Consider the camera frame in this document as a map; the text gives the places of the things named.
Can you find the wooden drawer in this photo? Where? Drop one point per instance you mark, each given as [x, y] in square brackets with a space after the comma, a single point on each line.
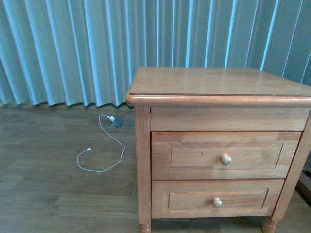
[214, 198]
[222, 155]

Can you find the metal floor socket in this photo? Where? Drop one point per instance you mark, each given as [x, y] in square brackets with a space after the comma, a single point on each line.
[116, 123]

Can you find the light wooden nightstand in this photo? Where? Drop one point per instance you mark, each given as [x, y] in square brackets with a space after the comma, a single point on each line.
[178, 99]

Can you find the light blue curtain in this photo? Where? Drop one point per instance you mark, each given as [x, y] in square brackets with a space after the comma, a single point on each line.
[87, 51]

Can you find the dark wooden side table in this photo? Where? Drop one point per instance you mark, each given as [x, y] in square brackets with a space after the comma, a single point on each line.
[304, 186]

